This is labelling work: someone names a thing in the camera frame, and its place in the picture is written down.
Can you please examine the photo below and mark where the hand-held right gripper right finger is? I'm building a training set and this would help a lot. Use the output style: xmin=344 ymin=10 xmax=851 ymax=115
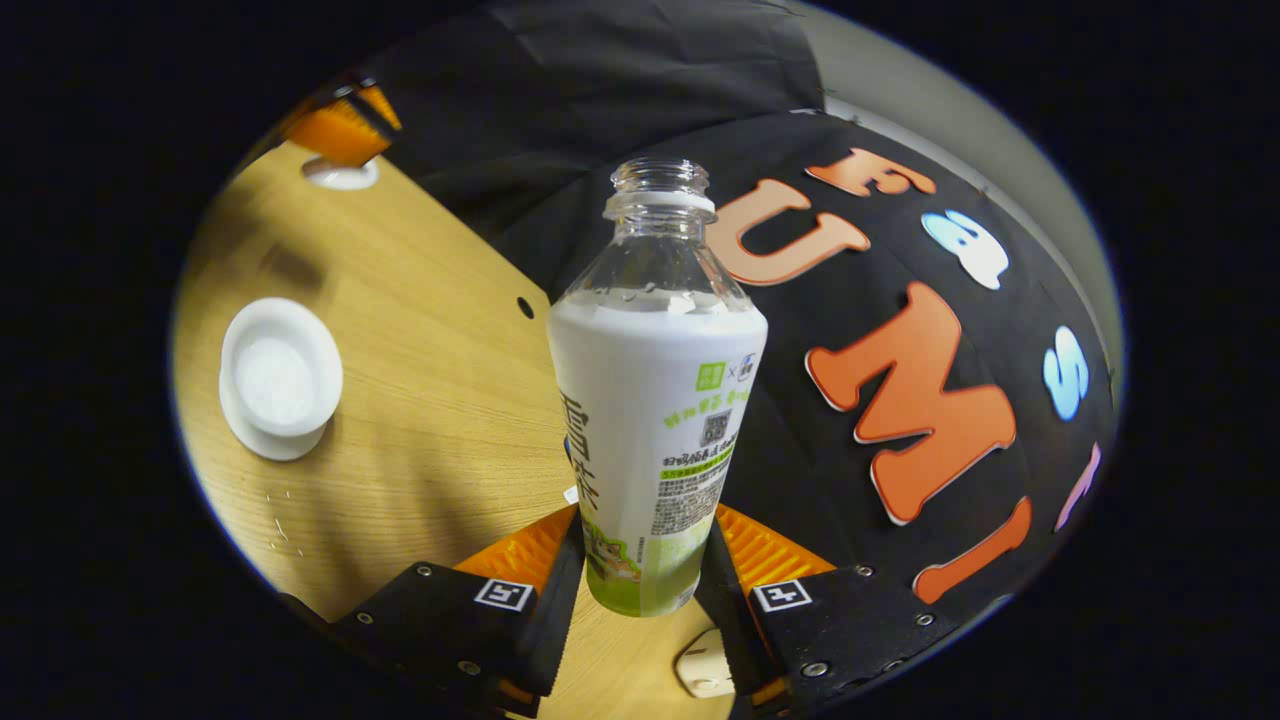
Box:
xmin=695 ymin=503 xmax=966 ymax=716

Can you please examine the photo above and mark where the white teacup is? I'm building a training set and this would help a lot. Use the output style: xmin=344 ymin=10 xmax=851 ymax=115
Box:
xmin=219 ymin=297 xmax=344 ymax=438

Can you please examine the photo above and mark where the clear plastic water bottle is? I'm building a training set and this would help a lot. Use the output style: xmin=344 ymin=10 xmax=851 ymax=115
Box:
xmin=546 ymin=157 xmax=769 ymax=618

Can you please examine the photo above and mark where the white saucer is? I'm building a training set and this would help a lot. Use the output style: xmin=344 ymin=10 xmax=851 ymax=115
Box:
xmin=219 ymin=380 xmax=331 ymax=462

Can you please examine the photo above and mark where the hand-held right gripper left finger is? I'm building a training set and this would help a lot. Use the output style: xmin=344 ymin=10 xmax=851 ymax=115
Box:
xmin=280 ymin=505 xmax=586 ymax=716

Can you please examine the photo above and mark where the white box holder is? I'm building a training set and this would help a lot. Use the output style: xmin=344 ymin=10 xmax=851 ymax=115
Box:
xmin=675 ymin=628 xmax=738 ymax=699

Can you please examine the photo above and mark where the black backdrop cloth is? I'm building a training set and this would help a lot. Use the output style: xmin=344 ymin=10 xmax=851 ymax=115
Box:
xmin=355 ymin=0 xmax=1116 ymax=641

